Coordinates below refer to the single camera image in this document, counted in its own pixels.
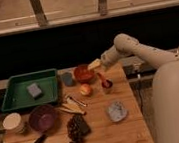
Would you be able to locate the grey blue sponge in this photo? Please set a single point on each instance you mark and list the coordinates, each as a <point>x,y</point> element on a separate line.
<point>34,90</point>

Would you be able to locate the brown grape bunch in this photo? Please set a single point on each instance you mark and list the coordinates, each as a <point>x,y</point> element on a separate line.
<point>74,133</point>

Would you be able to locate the red measuring spoon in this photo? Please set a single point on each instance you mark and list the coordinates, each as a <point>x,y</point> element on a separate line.
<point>105,82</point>

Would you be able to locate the green plastic tray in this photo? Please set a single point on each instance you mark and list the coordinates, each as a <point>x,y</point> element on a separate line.
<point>16,96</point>

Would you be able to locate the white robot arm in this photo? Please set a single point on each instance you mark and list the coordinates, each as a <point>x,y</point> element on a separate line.
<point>165,82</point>

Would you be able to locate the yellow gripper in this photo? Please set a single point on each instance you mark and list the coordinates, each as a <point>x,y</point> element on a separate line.
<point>94,64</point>

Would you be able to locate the red yellow apple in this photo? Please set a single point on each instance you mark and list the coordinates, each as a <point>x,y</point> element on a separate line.
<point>86,90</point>

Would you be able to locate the grey blue cup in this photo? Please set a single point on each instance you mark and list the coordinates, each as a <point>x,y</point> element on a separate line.
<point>67,79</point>

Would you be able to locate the white cup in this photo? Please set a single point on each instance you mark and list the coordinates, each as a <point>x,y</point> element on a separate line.
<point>14,123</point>

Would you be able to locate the purple bowl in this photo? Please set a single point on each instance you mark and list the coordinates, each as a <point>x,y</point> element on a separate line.
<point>42,118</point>

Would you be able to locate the red bowl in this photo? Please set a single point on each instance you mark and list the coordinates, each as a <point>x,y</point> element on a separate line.
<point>82,74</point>

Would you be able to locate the dark felt eraser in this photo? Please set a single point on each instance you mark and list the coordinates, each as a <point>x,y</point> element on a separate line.
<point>82,124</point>

